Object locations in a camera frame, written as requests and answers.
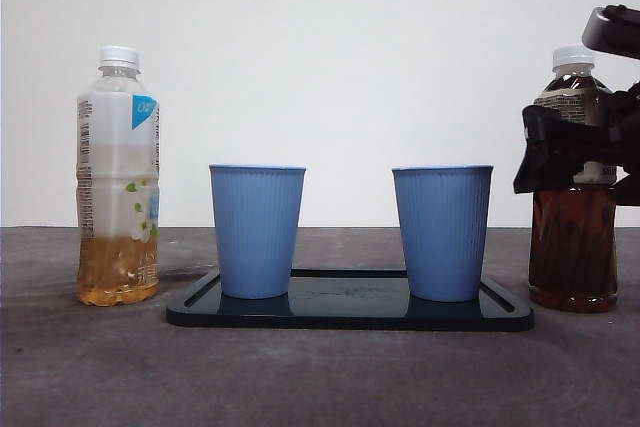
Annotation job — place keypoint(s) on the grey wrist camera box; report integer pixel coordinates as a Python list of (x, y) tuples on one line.
[(615, 32)]

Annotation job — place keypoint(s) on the dark navy rectangular tray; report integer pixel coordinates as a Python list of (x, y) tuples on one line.
[(350, 312)]

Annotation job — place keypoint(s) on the dark tea bottle beige label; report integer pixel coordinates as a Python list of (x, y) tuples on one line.
[(572, 247)]

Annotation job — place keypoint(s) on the blue ribbed cup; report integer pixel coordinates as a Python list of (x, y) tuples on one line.
[(442, 232), (256, 232)]

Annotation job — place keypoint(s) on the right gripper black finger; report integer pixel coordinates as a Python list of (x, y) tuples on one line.
[(555, 147)]

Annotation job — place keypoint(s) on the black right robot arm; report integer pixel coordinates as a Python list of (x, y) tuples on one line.
[(630, 147)]

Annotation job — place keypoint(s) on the light tea bottle white label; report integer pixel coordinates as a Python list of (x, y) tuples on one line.
[(115, 147)]

